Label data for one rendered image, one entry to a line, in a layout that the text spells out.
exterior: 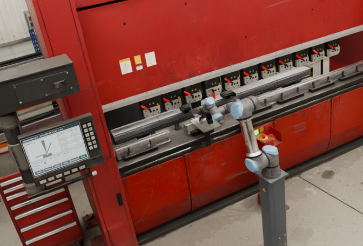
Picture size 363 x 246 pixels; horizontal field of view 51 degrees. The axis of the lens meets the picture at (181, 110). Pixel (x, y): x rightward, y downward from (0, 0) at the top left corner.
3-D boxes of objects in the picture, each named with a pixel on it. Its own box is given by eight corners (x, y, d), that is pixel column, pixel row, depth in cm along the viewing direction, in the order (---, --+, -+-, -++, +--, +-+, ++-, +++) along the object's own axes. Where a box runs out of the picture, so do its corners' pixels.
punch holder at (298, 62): (296, 68, 371) (296, 51, 364) (290, 66, 378) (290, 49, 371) (308, 63, 376) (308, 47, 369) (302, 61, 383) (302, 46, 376)
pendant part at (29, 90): (30, 209, 242) (-20, 86, 206) (26, 189, 262) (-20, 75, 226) (106, 179, 259) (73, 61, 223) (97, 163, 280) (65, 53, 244)
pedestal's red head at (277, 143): (265, 154, 336) (264, 137, 328) (253, 147, 349) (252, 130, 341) (282, 146, 344) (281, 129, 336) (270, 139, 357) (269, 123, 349)
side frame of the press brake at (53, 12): (114, 267, 331) (31, -1, 233) (92, 212, 403) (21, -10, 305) (141, 255, 339) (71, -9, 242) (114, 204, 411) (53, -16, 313)
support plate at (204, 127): (203, 132, 320) (203, 131, 319) (189, 121, 342) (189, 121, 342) (222, 125, 326) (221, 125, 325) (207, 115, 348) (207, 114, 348)
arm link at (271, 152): (282, 162, 285) (281, 147, 279) (268, 169, 280) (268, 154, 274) (270, 156, 295) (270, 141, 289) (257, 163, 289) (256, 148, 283)
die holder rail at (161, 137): (118, 160, 323) (115, 151, 319) (116, 157, 328) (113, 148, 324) (171, 141, 339) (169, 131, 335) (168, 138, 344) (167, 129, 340)
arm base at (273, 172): (286, 173, 289) (285, 162, 284) (270, 181, 282) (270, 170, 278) (271, 165, 301) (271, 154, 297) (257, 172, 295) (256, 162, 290)
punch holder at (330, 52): (328, 57, 384) (328, 41, 377) (322, 55, 391) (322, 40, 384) (339, 53, 389) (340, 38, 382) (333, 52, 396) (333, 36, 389)
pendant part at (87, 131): (36, 188, 237) (17, 138, 221) (34, 179, 247) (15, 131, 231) (105, 162, 252) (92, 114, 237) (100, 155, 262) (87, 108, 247)
